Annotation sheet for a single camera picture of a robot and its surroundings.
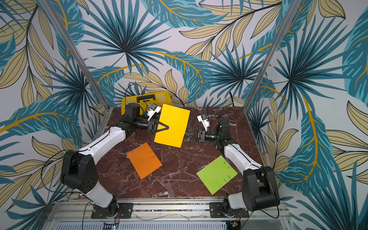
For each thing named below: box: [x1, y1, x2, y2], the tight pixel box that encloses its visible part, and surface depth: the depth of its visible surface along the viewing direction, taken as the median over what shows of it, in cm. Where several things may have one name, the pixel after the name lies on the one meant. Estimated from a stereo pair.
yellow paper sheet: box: [153, 103, 191, 149], surface depth 76 cm
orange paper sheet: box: [126, 142, 163, 180], surface depth 94 cm
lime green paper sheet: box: [196, 155, 239, 196], surface depth 90 cm
